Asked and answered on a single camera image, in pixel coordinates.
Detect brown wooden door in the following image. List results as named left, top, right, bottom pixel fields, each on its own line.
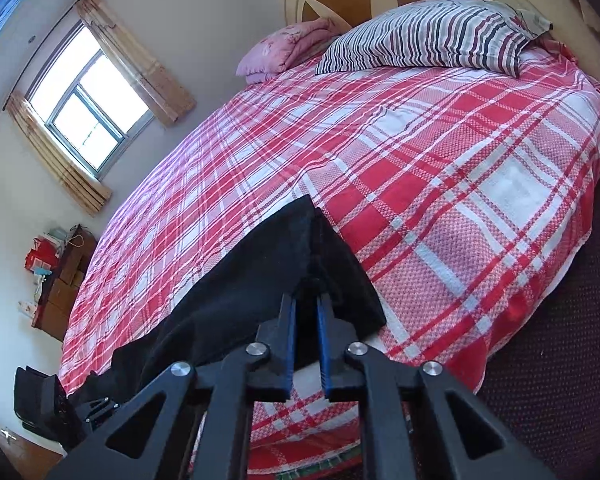
left=0, top=410, right=63, bottom=480

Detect beige curtain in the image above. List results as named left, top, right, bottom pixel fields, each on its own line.
left=75, top=0, right=197, bottom=127
left=6, top=91, right=113, bottom=217

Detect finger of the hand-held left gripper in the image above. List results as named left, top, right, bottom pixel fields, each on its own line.
left=82, top=397, right=123, bottom=431

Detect brown wooden desk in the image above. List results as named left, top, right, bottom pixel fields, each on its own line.
left=31, top=225, right=98, bottom=343

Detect black folding chair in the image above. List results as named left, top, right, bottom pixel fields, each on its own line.
left=14, top=366, right=86, bottom=453

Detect pink pillow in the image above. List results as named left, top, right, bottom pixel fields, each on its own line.
left=236, top=16, right=342, bottom=85

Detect red plaid bed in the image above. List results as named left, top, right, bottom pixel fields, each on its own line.
left=59, top=42, right=600, bottom=480

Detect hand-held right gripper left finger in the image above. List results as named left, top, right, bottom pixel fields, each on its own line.
left=45, top=292, right=297, bottom=480

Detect striped pillow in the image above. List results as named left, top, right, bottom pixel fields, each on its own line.
left=315, top=0, right=553, bottom=78

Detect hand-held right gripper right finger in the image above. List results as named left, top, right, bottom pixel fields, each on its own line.
left=316, top=294, right=558, bottom=480

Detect red paper bag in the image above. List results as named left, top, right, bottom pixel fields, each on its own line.
left=24, top=247, right=61, bottom=273

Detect dark maroon dotted cloth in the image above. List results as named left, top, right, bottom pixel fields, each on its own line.
left=472, top=125, right=600, bottom=480

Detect black pants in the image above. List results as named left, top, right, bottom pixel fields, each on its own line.
left=67, top=194, right=387, bottom=411

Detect dark curtain rod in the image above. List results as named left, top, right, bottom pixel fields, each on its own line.
left=2, top=0, right=93, bottom=111

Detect window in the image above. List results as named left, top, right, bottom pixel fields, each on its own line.
left=25, top=21, right=156, bottom=181

